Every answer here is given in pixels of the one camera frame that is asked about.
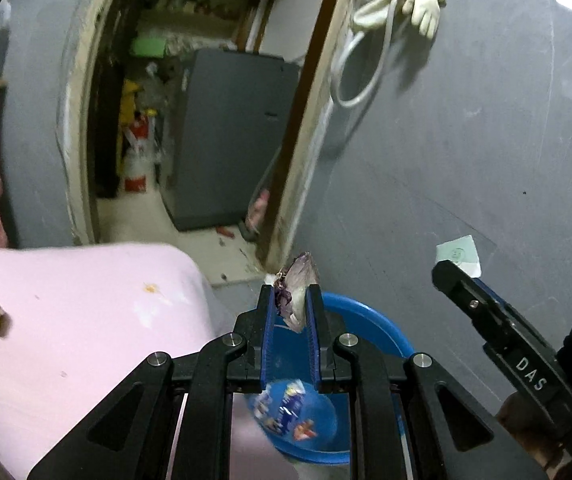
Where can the cream rubber gloves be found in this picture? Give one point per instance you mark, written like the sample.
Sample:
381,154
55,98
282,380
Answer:
426,7

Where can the blue snack wrapper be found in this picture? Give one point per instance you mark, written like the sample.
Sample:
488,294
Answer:
286,405

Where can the pink cloth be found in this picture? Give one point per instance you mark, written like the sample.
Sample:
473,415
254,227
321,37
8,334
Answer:
91,335

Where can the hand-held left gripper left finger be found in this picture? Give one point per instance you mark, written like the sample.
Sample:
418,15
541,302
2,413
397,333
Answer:
266,340

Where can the red orange wrapper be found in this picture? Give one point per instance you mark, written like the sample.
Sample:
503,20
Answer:
304,431

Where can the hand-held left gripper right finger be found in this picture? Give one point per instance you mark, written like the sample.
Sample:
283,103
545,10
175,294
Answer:
313,340

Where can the person's right hand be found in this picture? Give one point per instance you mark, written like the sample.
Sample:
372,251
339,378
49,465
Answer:
521,415

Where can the green box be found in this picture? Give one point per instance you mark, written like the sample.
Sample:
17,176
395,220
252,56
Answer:
147,46

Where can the yellow bag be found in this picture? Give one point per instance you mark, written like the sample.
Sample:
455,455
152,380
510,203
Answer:
129,102

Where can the wooden door frame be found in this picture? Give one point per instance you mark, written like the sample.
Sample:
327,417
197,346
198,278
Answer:
78,135

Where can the wooden shelving unit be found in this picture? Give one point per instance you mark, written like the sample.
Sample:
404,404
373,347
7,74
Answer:
191,5

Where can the blue plastic bucket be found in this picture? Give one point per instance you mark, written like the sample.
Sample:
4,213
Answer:
381,330

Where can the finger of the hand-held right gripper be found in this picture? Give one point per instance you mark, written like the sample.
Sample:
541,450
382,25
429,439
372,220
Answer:
466,295
508,310

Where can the pale green paper label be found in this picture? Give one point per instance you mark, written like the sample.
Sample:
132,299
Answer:
458,255

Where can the pink plastic bag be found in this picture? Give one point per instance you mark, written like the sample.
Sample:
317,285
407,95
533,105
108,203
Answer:
258,207

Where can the grey washing machine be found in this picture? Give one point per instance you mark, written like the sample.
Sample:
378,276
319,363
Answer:
226,140

